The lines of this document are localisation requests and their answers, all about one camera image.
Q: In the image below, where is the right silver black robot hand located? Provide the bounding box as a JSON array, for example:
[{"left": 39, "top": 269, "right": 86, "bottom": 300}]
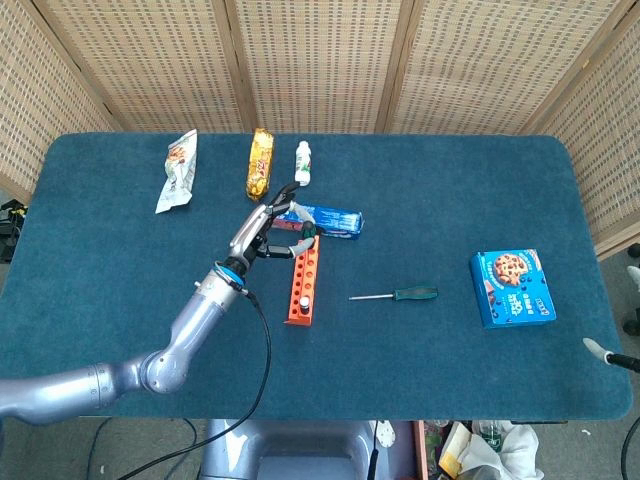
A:
[{"left": 582, "top": 264, "right": 640, "bottom": 374}]

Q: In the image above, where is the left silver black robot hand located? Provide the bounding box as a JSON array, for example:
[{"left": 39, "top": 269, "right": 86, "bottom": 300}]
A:
[{"left": 227, "top": 183, "right": 317, "bottom": 267}]

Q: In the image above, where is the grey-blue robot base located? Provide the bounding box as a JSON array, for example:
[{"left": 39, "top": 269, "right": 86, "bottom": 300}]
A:
[{"left": 199, "top": 418, "right": 376, "bottom": 480}]

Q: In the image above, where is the orange tool holder rack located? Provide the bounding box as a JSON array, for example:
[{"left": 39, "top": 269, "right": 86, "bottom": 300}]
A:
[{"left": 284, "top": 234, "right": 321, "bottom": 329}]

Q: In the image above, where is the golden snack package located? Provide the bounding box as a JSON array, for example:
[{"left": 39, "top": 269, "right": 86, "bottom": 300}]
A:
[{"left": 244, "top": 127, "right": 276, "bottom": 202}]

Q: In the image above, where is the long blue biscuit box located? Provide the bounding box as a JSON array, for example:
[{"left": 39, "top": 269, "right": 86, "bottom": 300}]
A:
[{"left": 272, "top": 200, "right": 364, "bottom": 242}]

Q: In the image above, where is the small white bottle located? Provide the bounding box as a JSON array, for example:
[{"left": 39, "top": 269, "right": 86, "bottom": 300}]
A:
[{"left": 294, "top": 140, "right": 314, "bottom": 188}]

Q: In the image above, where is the white snack bag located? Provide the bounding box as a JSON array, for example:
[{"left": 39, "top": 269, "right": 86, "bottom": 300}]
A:
[{"left": 154, "top": 128, "right": 199, "bottom": 215}]

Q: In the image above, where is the blue cookie box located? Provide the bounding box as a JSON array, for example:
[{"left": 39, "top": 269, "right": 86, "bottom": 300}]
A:
[{"left": 468, "top": 248, "right": 558, "bottom": 330}]

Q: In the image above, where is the white plastic bag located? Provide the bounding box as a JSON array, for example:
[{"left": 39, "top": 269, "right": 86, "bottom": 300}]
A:
[{"left": 452, "top": 421, "right": 545, "bottom": 480}]

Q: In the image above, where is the woven wooden folding screen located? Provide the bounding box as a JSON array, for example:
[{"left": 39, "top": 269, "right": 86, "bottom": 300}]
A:
[{"left": 0, "top": 0, "right": 640, "bottom": 261}]

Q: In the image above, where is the yellow package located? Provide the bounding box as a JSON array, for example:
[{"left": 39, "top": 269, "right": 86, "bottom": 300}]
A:
[{"left": 438, "top": 447, "right": 464, "bottom": 476}]

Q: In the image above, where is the blue carpet table mat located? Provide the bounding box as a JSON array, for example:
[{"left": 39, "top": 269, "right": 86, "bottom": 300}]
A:
[{"left": 0, "top": 132, "right": 634, "bottom": 421}]

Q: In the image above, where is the reddish wooden crate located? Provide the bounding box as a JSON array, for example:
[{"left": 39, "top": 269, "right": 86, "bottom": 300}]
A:
[{"left": 412, "top": 420, "right": 429, "bottom": 480}]

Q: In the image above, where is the white perforated disc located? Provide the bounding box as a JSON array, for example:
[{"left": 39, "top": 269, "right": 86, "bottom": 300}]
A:
[{"left": 375, "top": 419, "right": 398, "bottom": 449}]

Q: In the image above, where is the black equipment with yellow part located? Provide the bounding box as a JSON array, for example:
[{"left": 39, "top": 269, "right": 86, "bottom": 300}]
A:
[{"left": 0, "top": 198, "right": 25, "bottom": 264}]

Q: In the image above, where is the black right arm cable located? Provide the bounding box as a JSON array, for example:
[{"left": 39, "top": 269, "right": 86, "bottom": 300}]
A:
[{"left": 619, "top": 414, "right": 640, "bottom": 480}]

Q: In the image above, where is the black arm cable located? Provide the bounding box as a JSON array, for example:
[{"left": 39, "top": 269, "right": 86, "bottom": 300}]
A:
[
  {"left": 619, "top": 414, "right": 640, "bottom": 480},
  {"left": 117, "top": 289, "right": 274, "bottom": 480}
]

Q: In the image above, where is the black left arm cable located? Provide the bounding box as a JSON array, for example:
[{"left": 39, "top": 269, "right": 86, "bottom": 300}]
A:
[{"left": 117, "top": 289, "right": 274, "bottom": 480}]

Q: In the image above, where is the large green handled screwdriver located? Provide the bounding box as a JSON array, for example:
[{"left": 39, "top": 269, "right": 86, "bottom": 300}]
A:
[{"left": 348, "top": 286, "right": 439, "bottom": 302}]

